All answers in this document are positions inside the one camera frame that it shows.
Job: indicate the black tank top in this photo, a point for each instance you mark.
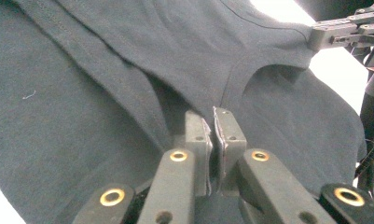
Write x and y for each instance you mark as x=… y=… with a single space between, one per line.
x=97 y=93

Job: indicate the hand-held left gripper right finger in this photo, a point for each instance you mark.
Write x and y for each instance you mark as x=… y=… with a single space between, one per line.
x=231 y=137

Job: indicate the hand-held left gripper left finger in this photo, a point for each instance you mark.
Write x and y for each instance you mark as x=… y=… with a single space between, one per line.
x=195 y=130

